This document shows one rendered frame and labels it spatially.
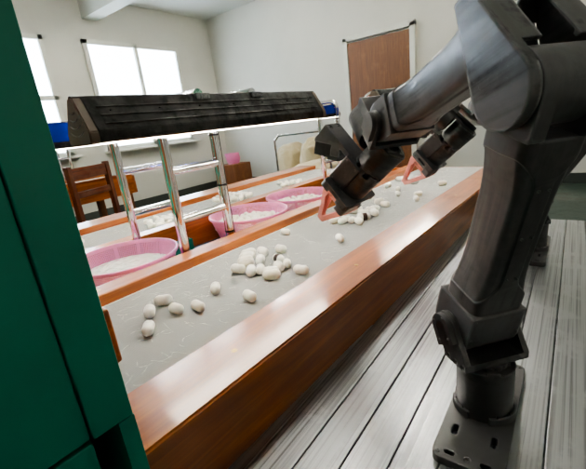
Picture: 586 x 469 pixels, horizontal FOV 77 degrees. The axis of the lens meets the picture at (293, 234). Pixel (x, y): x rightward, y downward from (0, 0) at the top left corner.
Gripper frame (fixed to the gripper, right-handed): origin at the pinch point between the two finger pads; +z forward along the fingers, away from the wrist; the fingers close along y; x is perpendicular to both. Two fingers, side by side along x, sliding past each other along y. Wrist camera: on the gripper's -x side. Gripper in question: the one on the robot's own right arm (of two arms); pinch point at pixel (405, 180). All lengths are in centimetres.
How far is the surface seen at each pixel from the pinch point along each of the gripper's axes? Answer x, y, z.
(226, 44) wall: -451, -412, 277
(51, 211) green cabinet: -2, 85, -20
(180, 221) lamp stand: -23, 44, 30
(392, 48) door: -200, -423, 85
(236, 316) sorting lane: 6, 58, 12
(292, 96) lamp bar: -32.4, 16.5, 1.0
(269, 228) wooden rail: -12.9, 20.3, 31.0
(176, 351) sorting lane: 6, 70, 12
